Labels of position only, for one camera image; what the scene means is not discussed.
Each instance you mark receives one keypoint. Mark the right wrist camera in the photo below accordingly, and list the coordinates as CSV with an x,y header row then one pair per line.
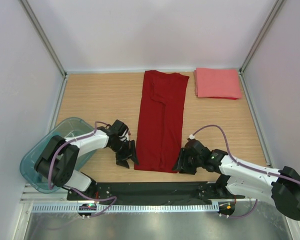
x,y
191,137

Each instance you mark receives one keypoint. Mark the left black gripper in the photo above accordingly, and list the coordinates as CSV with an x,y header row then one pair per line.
x,y
130,153

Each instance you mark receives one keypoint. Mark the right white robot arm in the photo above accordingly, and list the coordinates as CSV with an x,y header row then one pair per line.
x,y
277,187

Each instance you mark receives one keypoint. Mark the folded pink t shirt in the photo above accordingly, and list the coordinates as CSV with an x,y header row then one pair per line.
x,y
217,83

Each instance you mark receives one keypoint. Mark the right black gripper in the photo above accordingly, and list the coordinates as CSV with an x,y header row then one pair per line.
x,y
182,163

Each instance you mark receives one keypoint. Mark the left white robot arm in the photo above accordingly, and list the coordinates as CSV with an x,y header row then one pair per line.
x,y
58,160

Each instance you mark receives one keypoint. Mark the aluminium frame rail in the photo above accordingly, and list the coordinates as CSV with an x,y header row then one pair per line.
x,y
42,35
270,19

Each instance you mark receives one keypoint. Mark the dark red t shirt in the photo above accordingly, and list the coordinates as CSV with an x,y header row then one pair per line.
x,y
160,123

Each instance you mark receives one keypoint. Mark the slotted cable duct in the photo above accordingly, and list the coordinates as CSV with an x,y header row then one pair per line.
x,y
91,208

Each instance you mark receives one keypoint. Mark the right aluminium frame rail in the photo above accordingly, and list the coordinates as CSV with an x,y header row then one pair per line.
x,y
270,19

